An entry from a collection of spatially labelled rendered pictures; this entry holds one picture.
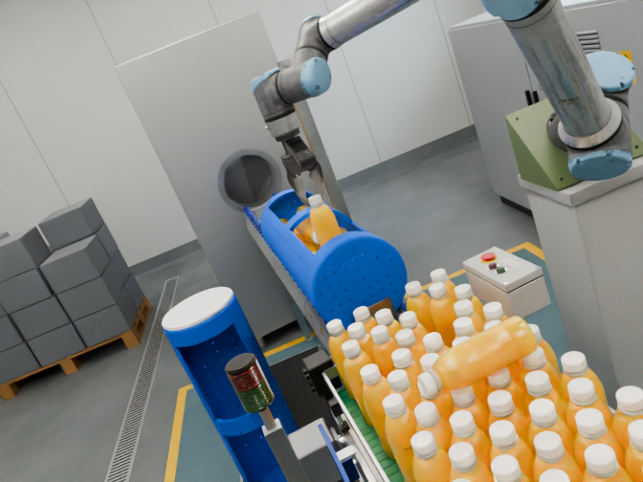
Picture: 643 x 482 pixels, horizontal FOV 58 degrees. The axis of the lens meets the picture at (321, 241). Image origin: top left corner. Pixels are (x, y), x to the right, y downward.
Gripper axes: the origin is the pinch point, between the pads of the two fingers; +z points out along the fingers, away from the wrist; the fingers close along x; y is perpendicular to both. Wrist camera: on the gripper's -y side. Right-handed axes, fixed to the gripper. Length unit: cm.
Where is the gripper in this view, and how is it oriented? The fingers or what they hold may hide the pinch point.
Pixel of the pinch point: (314, 198)
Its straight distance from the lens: 164.7
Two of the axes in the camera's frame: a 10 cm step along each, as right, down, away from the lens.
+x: -9.0, 4.2, -1.5
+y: -2.6, -2.3, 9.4
